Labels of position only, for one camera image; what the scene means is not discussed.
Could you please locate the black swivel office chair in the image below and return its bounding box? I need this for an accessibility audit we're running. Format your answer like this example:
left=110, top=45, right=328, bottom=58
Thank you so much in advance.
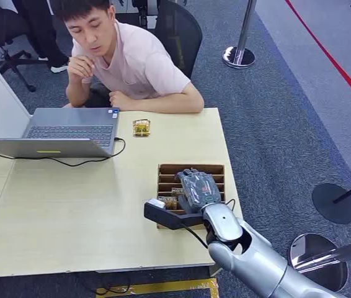
left=0, top=6, right=50, bottom=93

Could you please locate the black stanchion base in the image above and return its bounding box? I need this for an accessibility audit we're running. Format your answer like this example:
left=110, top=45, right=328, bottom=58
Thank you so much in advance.
left=311, top=174, right=351, bottom=225

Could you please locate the yellow card packet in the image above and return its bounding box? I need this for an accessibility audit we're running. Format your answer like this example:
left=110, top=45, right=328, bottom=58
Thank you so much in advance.
left=132, top=119, right=151, bottom=138

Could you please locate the black floor cable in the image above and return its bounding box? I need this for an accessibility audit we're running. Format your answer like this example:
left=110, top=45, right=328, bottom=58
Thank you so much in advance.
left=90, top=278, right=132, bottom=297

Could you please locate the brown wooden card holder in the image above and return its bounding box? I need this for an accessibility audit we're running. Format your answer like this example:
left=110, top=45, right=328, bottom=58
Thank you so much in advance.
left=157, top=163, right=226, bottom=231

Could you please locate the grey laptop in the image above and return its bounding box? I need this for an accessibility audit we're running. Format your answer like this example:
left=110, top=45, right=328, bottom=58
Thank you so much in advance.
left=0, top=107, right=121, bottom=160

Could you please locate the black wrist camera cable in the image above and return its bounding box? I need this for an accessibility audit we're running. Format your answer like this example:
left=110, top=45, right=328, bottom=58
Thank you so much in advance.
left=180, top=222, right=209, bottom=250

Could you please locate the black laptop cable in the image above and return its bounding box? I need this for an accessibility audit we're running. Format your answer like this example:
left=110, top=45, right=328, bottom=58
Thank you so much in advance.
left=0, top=137, right=127, bottom=168

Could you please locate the yellow floor tape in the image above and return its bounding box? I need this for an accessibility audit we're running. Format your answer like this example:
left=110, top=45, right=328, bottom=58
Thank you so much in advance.
left=96, top=278, right=220, bottom=298

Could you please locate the person's right hand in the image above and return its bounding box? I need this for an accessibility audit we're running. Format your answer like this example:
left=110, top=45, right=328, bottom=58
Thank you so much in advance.
left=66, top=54, right=96, bottom=84

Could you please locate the chrome stanchion post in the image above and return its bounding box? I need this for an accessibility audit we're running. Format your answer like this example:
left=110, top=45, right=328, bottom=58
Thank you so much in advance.
left=222, top=0, right=257, bottom=70

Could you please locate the person's left hand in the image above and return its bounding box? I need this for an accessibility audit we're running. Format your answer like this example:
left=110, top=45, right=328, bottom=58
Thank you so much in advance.
left=108, top=89, right=133, bottom=111

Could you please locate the chrome stanchion base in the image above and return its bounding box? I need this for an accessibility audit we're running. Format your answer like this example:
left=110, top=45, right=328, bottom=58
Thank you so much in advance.
left=288, top=232, right=351, bottom=293

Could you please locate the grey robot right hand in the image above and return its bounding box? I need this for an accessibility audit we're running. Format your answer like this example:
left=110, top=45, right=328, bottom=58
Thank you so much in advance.
left=175, top=168, right=223, bottom=215

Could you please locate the black mesh office chair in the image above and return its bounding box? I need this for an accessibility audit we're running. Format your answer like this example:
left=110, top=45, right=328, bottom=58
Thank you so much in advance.
left=153, top=0, right=203, bottom=80

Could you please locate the standing person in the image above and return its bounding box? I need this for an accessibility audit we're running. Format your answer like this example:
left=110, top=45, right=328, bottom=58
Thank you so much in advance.
left=11, top=0, right=70, bottom=75

